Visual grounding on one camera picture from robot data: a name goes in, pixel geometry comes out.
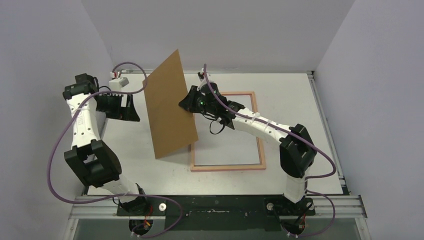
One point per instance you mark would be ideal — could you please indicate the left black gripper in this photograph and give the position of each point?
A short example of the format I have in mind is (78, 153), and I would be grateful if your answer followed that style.
(128, 113)

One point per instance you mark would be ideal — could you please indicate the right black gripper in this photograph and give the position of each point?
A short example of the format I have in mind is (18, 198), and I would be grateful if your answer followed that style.
(191, 102)

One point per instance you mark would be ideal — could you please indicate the brown cardboard backing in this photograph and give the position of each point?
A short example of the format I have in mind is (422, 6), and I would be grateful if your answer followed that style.
(171, 127)

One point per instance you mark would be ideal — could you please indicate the blue landscape photo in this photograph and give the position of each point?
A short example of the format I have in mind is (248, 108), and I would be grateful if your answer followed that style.
(229, 147)

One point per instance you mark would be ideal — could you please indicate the pink picture frame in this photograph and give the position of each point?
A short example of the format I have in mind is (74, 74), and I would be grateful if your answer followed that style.
(224, 168)

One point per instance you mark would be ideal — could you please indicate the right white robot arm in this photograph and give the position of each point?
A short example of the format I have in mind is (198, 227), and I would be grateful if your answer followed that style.
(296, 154)

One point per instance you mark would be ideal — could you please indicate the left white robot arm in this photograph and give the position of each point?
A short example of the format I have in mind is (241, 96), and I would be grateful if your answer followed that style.
(90, 158)

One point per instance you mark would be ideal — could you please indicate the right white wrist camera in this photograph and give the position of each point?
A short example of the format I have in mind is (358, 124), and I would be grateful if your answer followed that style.
(202, 78)

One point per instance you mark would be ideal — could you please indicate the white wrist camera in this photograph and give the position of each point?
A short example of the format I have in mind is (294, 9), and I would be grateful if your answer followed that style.
(117, 81)
(202, 78)

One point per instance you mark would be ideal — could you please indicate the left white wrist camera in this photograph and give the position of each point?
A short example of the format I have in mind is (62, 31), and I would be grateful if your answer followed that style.
(117, 81)

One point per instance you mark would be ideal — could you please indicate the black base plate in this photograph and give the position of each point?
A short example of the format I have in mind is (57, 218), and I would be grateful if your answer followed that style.
(220, 213)

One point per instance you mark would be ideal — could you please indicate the aluminium rail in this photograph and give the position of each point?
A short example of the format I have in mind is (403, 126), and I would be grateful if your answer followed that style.
(346, 206)

